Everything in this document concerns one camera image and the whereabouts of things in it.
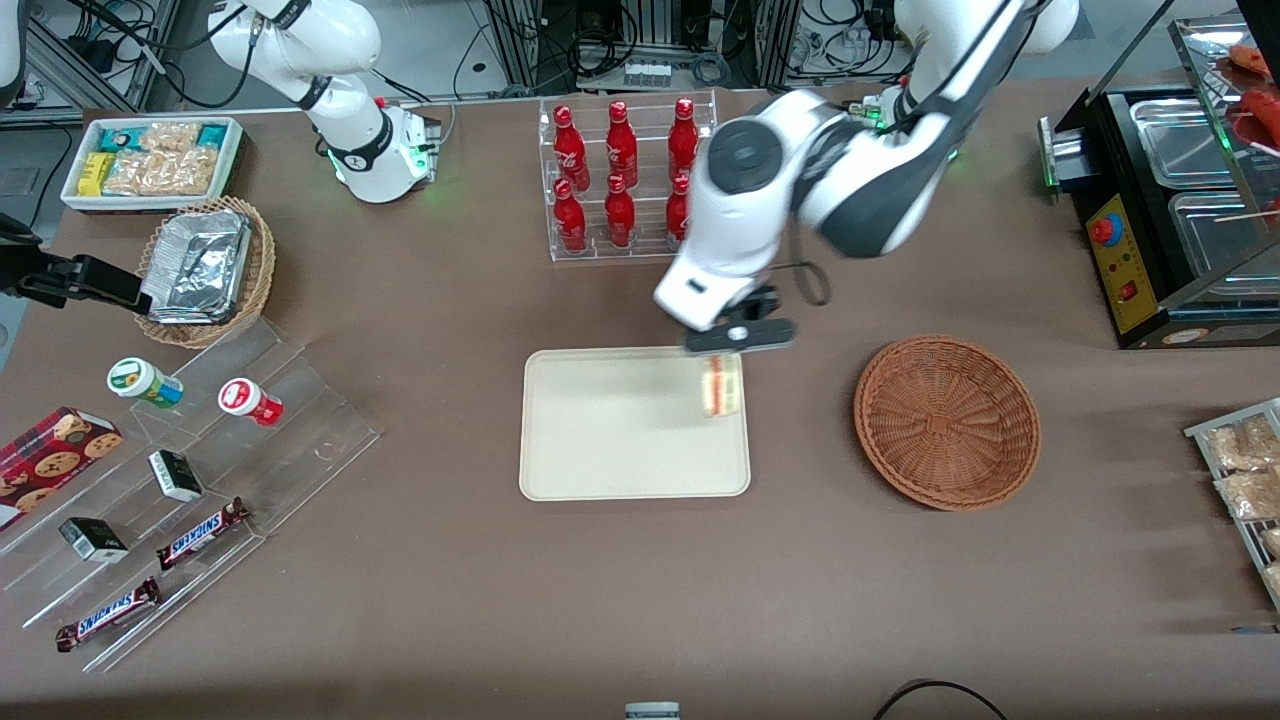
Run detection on green lid cup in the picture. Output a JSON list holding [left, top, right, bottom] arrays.
[[106, 356, 186, 410]]

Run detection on steel warmer pan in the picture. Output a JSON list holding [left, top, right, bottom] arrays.
[[1129, 97, 1234, 189], [1167, 189, 1280, 278]]

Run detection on black table cable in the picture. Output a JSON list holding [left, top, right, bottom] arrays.
[[871, 679, 1012, 720]]

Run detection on clear acrylic stepped display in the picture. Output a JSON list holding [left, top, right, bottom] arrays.
[[0, 315, 382, 674]]

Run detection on black food warmer case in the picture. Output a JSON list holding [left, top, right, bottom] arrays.
[[1038, 0, 1280, 351]]

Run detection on white plastic snack bin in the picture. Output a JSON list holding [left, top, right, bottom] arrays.
[[60, 116, 246, 214]]

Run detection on tan wicker basket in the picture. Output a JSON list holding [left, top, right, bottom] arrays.
[[133, 196, 278, 350]]

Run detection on cream plastic tray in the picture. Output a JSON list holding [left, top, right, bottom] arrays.
[[519, 345, 752, 501]]

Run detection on small dark box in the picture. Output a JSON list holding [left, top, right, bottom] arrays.
[[57, 516, 131, 564], [147, 449, 205, 504]]

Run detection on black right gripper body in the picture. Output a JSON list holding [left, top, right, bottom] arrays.
[[0, 212, 77, 303]]

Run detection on grey wire rack tray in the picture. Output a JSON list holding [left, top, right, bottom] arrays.
[[1184, 397, 1280, 613]]

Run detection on red cola bottle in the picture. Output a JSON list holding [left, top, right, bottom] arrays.
[[665, 174, 695, 246], [604, 174, 637, 250], [553, 178, 589, 255], [667, 97, 703, 184], [605, 100, 639, 190], [553, 104, 590, 192]]

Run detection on triangular sandwich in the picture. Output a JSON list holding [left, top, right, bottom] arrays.
[[700, 354, 744, 420]]

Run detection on small clear snack bag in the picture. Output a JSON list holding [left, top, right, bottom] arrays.
[[139, 121, 203, 154]]

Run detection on round brown wicker basket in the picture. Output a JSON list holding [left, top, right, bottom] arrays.
[[853, 334, 1043, 513]]

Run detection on large clear snack bag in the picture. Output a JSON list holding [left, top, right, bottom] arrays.
[[103, 147, 219, 197]]

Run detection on clear acrylic bottle rack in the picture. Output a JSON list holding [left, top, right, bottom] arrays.
[[538, 88, 719, 263]]

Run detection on stacked aluminium foil trays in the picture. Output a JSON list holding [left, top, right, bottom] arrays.
[[140, 208, 253, 326]]

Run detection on red lid cup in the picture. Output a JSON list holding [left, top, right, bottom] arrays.
[[217, 377, 285, 428]]

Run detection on red cookie box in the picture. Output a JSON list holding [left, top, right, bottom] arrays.
[[0, 405, 124, 532]]

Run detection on Snickers chocolate bar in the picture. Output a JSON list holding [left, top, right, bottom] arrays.
[[155, 496, 252, 572], [54, 576, 164, 654]]

